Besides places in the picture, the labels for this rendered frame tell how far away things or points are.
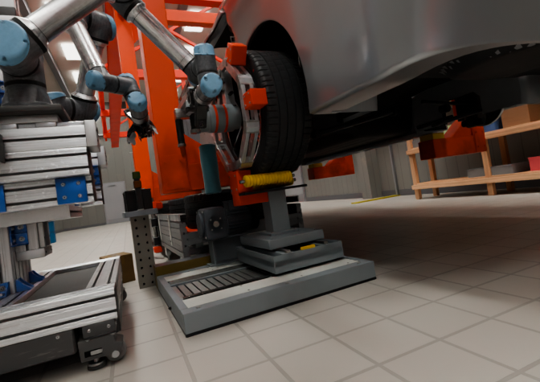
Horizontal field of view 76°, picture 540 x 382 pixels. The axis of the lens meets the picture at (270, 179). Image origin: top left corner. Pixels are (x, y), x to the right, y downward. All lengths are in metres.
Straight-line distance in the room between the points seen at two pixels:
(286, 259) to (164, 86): 1.25
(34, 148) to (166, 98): 1.02
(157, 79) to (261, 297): 1.41
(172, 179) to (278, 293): 1.01
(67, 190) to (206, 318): 0.64
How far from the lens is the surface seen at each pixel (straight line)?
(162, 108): 2.16
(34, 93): 1.38
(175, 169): 2.09
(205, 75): 1.27
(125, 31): 4.47
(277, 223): 1.79
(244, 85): 1.59
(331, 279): 1.50
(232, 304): 1.33
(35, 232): 1.56
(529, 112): 4.85
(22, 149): 1.33
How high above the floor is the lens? 0.45
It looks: 2 degrees up
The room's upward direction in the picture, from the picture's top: 8 degrees counter-clockwise
